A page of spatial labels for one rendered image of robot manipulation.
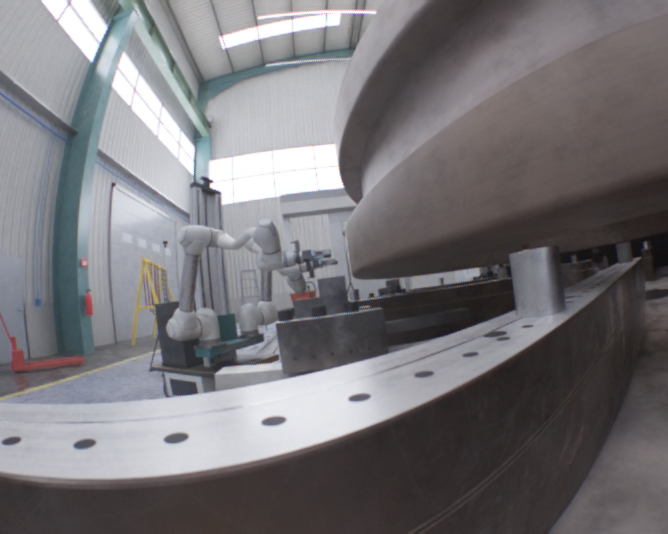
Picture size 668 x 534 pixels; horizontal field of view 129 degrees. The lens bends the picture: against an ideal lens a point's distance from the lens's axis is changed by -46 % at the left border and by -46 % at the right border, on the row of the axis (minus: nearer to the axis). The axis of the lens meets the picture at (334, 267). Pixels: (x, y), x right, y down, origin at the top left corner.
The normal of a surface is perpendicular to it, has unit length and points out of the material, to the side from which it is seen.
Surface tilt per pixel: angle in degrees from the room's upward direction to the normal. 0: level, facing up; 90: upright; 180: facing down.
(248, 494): 90
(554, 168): 90
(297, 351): 90
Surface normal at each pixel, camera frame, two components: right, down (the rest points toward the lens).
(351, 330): 0.07, -0.10
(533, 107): -0.87, 0.07
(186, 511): 0.44, -0.14
